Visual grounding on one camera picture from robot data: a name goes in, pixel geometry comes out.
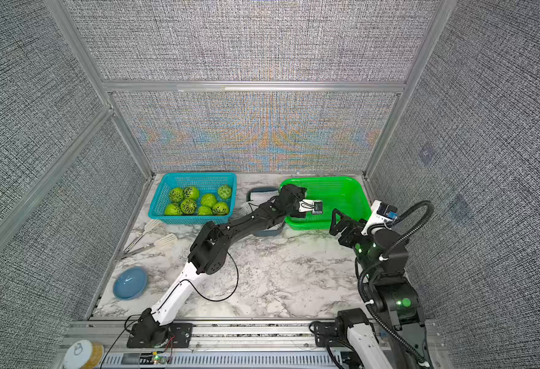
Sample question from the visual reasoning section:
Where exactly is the bright green plastic basket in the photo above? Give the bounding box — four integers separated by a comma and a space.
280, 176, 371, 231

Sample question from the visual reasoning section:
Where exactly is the black corrugated cable conduit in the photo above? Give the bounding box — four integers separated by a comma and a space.
357, 200, 435, 365

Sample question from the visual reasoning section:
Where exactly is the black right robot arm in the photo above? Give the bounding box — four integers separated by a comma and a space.
330, 201, 434, 368

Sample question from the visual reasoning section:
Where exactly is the custard apple in teal basket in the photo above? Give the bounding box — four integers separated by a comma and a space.
169, 187, 185, 204

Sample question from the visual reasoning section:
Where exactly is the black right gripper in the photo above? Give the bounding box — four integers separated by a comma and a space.
334, 209, 385, 289

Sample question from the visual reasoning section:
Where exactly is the blue bowl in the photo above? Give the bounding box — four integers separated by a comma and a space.
113, 266, 149, 301

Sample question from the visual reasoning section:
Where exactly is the grey-blue plastic tub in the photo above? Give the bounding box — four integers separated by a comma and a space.
245, 186, 286, 238

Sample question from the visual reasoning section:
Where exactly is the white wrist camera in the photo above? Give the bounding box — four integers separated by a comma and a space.
299, 199, 324, 215
362, 200, 398, 235

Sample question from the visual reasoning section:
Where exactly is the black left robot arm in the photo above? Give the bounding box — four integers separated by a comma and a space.
125, 184, 307, 348

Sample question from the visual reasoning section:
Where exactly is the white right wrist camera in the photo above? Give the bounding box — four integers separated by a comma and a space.
362, 200, 398, 235

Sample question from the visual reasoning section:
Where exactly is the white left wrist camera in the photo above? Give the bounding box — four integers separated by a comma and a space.
299, 199, 324, 215

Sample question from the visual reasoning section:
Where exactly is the teal plastic basket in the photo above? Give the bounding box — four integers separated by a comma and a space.
149, 172, 238, 224

